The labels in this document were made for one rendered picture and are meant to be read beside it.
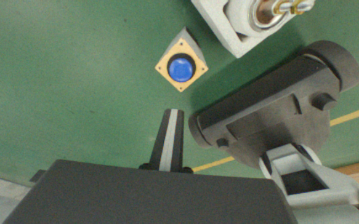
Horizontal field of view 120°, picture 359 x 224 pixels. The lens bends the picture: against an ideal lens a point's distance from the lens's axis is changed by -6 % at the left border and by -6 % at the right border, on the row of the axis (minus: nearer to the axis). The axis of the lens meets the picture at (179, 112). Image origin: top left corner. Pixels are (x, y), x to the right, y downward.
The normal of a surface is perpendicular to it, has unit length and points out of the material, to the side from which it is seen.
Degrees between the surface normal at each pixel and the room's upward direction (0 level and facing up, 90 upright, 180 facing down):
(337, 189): 112
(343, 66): 31
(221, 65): 0
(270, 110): 0
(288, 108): 0
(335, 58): 49
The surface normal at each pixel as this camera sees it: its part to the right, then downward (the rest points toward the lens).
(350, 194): -0.31, 0.38
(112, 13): -0.06, 0.65
